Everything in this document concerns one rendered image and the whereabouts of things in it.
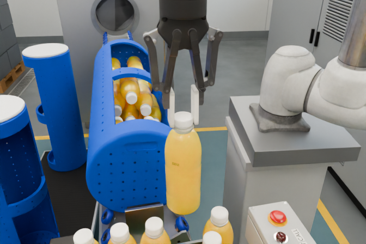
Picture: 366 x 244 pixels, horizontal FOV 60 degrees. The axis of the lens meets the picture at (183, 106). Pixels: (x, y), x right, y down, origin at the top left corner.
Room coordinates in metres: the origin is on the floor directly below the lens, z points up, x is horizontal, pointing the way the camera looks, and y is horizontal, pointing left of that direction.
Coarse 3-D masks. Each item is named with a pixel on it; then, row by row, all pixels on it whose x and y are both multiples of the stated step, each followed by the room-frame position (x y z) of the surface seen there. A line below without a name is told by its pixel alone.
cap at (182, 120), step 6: (174, 114) 0.52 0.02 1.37; (180, 114) 0.52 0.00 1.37; (186, 114) 0.52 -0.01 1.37; (174, 120) 0.51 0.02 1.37; (180, 120) 0.50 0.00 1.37; (186, 120) 0.50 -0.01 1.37; (192, 120) 0.51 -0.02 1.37; (174, 126) 0.51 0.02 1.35; (180, 126) 0.50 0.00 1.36; (186, 126) 0.50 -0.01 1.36
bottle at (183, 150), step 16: (176, 128) 0.51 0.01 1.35; (192, 128) 0.51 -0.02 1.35; (176, 144) 0.49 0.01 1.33; (192, 144) 0.49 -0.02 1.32; (176, 160) 0.48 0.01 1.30; (192, 160) 0.48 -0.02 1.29; (176, 176) 0.48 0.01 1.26; (192, 176) 0.48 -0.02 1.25; (176, 192) 0.48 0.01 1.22; (192, 192) 0.48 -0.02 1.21; (176, 208) 0.48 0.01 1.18; (192, 208) 0.48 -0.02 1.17
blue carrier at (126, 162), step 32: (96, 64) 1.35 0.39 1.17; (96, 96) 0.99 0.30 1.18; (160, 96) 1.21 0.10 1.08; (96, 128) 0.78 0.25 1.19; (128, 128) 0.70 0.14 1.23; (160, 128) 0.72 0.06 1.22; (96, 160) 0.66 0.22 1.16; (128, 160) 0.67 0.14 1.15; (160, 160) 0.69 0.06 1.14; (96, 192) 0.66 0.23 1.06; (128, 192) 0.67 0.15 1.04; (160, 192) 0.69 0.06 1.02
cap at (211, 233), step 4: (208, 232) 0.47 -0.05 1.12; (212, 232) 0.47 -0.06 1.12; (216, 232) 0.47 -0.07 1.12; (204, 236) 0.46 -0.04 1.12; (208, 236) 0.46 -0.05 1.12; (212, 236) 0.46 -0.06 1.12; (216, 236) 0.46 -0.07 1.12; (220, 236) 0.46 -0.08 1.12; (204, 240) 0.45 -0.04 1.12; (208, 240) 0.45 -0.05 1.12; (212, 240) 0.45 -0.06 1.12; (216, 240) 0.45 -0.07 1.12; (220, 240) 0.45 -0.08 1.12
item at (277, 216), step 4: (272, 212) 0.53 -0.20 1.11; (276, 212) 0.53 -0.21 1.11; (280, 212) 0.53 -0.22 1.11; (272, 216) 0.52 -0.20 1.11; (276, 216) 0.52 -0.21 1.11; (280, 216) 0.52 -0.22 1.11; (284, 216) 0.52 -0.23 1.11; (272, 220) 0.51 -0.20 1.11; (276, 220) 0.51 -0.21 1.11; (280, 220) 0.51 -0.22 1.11; (284, 220) 0.51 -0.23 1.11
